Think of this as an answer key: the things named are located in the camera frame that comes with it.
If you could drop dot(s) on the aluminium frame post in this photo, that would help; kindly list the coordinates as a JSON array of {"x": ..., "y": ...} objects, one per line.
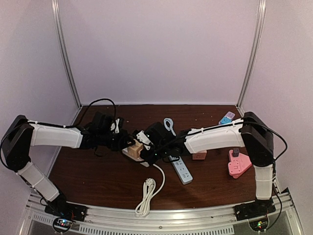
[
  {"x": 63, "y": 50},
  {"x": 260, "y": 20}
]

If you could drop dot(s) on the white power strip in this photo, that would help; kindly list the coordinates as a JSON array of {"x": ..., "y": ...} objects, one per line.
[{"x": 138, "y": 160}]

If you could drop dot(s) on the small grey plug adapter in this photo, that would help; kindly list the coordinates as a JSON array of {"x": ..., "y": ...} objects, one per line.
[{"x": 235, "y": 152}]

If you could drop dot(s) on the left aluminium frame post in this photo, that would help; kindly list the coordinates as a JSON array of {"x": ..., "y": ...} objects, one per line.
[{"x": 63, "y": 50}]

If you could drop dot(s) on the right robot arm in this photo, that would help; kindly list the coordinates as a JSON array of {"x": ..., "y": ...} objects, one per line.
[{"x": 248, "y": 132}]

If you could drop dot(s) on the blue square adapter plug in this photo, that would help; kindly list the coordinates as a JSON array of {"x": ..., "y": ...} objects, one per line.
[{"x": 225, "y": 120}]

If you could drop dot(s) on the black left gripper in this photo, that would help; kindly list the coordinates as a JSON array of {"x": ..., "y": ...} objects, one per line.
[{"x": 123, "y": 140}]

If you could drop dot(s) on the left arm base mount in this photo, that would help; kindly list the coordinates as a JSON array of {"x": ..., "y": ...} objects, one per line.
[{"x": 67, "y": 210}]

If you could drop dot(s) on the blue-grey power strip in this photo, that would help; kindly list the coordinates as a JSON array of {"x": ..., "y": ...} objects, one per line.
[{"x": 181, "y": 170}]

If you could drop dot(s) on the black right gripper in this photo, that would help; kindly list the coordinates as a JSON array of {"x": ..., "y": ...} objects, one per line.
[{"x": 145, "y": 155}]

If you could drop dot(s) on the pink cube socket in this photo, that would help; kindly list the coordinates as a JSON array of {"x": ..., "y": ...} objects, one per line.
[{"x": 199, "y": 155}]

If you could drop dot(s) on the aluminium front rail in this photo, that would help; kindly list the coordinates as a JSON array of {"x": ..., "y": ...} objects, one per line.
[{"x": 219, "y": 220}]

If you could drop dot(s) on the right aluminium frame post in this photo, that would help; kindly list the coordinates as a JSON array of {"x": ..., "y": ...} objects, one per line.
[{"x": 260, "y": 20}]

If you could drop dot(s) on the pink triangular socket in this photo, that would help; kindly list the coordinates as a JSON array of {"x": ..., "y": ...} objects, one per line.
[{"x": 239, "y": 165}]

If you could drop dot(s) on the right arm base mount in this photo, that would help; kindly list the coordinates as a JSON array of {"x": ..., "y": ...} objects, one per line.
[{"x": 254, "y": 209}]

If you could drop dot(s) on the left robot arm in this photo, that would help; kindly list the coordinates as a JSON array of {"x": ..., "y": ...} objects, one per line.
[{"x": 22, "y": 135}]

